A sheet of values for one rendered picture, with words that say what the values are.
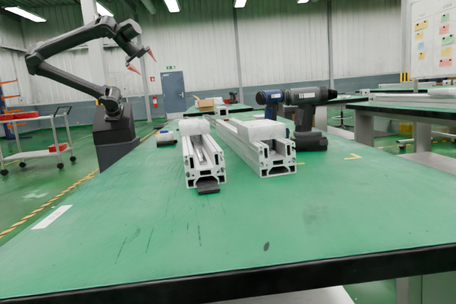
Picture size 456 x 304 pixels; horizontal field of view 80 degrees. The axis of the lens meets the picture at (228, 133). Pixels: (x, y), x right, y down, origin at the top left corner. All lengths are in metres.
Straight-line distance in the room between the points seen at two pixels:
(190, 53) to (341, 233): 12.23
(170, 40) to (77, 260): 12.37
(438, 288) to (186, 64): 12.18
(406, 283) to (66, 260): 0.57
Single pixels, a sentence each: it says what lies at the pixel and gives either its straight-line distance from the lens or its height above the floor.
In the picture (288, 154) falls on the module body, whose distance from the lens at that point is 0.74.
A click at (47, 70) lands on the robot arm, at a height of 1.18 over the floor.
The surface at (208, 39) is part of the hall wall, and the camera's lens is 12.66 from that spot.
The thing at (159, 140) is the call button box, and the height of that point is 0.81.
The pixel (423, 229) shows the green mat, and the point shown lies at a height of 0.78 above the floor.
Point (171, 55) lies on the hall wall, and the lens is 12.64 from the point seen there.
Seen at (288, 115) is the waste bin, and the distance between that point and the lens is 6.34.
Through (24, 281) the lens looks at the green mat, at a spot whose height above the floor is 0.78.
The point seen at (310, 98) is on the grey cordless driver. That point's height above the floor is 0.96.
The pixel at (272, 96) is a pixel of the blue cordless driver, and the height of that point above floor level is 0.97.
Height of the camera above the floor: 1.01
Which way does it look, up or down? 9 degrees down
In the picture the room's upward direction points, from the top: 5 degrees counter-clockwise
